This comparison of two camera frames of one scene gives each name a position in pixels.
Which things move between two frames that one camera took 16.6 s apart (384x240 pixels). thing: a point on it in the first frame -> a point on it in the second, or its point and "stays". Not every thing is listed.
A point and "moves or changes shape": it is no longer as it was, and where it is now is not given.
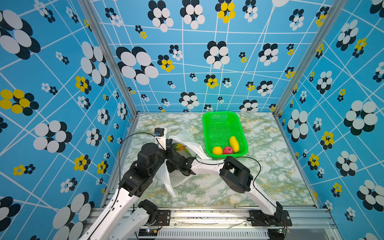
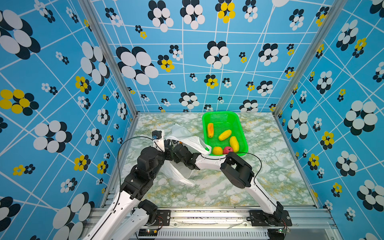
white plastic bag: x=173 y=179 moves or changes shape
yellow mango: x=234 y=144 stays
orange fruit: x=180 y=146 moves or changes shape
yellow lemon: x=217 y=150 stays
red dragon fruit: x=227 y=150 stays
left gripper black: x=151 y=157 stays
